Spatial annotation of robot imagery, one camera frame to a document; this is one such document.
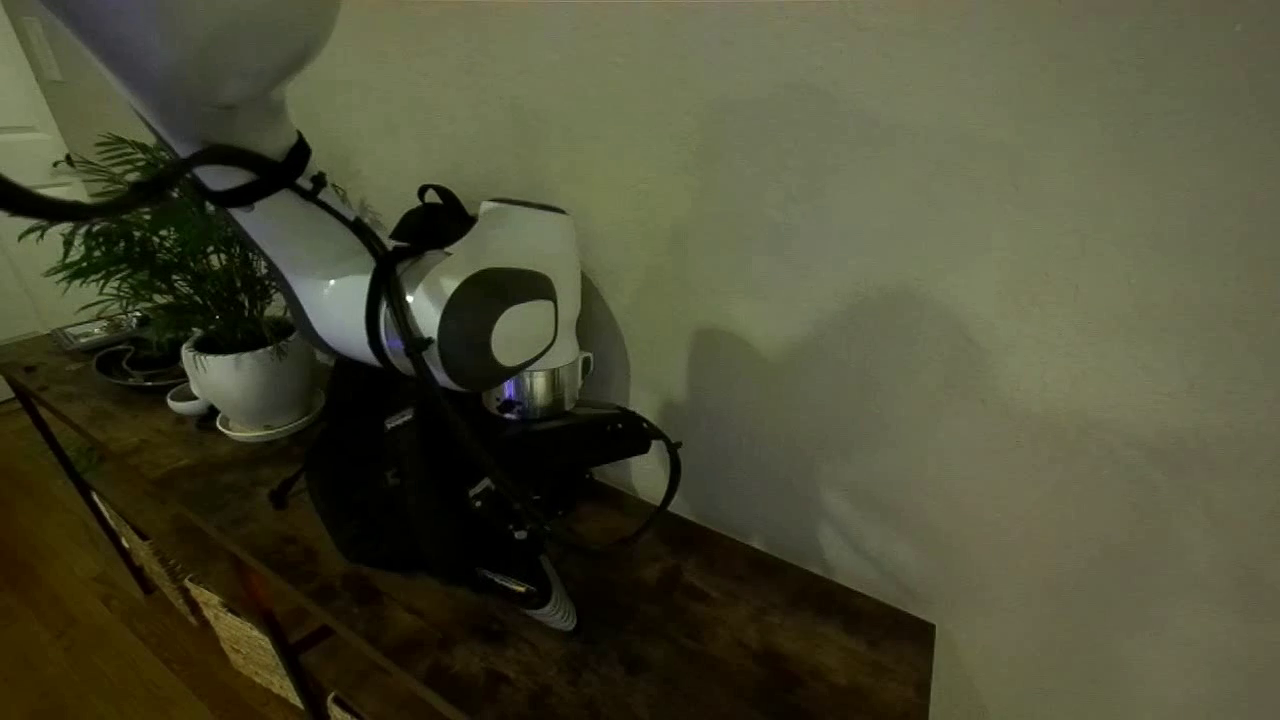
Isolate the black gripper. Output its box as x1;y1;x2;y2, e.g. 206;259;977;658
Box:
454;425;554;606

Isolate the black backpack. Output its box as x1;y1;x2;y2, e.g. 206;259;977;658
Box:
300;358;543;580

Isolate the white pot saucer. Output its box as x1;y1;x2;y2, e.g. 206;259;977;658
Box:
212;406;325;447

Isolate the white plant pot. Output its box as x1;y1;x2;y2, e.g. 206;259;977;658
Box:
175;317;325;433

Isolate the small white dish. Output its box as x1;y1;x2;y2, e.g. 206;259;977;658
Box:
162;380;217;419

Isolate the dark round plate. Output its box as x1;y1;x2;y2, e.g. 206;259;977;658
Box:
87;334;186;394

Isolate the green leafy houseplant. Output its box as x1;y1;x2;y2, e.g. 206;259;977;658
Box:
16;133;294;358

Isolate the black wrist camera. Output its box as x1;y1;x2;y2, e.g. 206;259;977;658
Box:
531;406;667;472

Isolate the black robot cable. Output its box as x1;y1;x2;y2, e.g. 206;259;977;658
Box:
0;133;688;555

